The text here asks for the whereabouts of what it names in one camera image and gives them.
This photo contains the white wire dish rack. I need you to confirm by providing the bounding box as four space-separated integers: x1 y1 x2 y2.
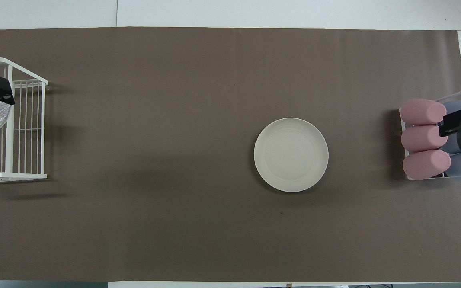
0 57 49 183

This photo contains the pink plastic cup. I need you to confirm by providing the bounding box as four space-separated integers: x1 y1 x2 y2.
403 150 452 180
401 125 448 153
399 99 447 125

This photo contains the cream round plate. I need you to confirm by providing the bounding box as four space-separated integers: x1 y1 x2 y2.
254 117 329 193

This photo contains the brown paper table mat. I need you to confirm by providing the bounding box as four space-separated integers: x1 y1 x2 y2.
0 27 461 283

